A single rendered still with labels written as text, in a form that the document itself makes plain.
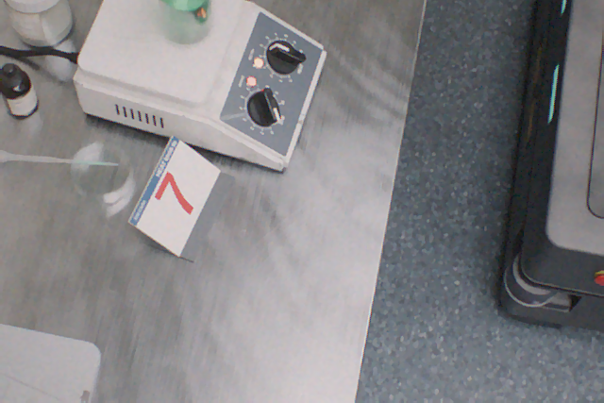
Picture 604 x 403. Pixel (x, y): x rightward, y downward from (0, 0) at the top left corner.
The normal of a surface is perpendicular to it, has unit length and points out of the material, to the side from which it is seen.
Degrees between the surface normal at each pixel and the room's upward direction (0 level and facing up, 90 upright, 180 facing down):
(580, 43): 0
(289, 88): 30
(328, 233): 0
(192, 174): 40
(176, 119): 90
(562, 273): 90
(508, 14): 0
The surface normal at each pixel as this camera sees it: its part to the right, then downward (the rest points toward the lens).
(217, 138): -0.29, 0.87
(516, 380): 0.04, -0.40
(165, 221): 0.63, -0.08
